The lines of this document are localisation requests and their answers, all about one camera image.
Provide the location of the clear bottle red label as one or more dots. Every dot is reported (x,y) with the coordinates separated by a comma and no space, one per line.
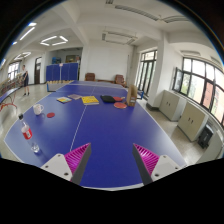
(28,135)

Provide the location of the beige cabinet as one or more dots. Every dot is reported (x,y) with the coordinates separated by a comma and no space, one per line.
(172,105)
(192,121)

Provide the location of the red table tennis paddle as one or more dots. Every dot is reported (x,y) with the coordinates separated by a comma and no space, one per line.
(120,105)

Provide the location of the blue partition barriers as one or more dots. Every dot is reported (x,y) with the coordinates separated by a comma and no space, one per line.
(65,71)

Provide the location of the far beige cabinet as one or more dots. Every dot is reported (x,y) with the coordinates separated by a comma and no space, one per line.
(172,105)

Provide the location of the red round coaster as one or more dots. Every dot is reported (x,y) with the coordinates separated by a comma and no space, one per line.
(50,115)

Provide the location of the grey booklet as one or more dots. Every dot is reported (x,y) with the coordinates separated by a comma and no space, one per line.
(74,96)

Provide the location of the brown paper bag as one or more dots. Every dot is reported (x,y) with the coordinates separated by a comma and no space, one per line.
(131,95)

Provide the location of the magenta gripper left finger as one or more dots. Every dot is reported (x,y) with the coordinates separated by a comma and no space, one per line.
(70,166)

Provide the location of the yellow book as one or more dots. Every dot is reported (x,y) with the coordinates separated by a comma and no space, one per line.
(90,100)

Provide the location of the right brown armchair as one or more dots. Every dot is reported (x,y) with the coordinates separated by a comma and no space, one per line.
(119,79)

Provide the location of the white mug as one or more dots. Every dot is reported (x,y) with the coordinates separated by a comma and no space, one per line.
(38,108)

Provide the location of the near beige cabinet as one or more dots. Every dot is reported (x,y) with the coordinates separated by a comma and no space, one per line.
(192,121)

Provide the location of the brown armchair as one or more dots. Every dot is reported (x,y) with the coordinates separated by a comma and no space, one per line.
(90,77)
(119,79)

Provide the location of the black pouch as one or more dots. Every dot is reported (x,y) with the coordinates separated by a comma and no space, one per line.
(107,98)

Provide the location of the left brown armchair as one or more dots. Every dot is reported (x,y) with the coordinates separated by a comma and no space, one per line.
(90,77)

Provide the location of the black bin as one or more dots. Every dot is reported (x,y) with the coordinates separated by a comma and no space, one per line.
(205,136)

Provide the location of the blue table tennis table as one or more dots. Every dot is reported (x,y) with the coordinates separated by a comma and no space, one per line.
(110,131)

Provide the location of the folded table with red frame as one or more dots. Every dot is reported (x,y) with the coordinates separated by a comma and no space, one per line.
(8,90)

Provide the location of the person in dark clothes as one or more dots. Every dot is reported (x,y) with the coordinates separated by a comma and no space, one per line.
(25,80)

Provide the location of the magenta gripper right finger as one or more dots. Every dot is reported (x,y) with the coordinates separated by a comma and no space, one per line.
(151,166)

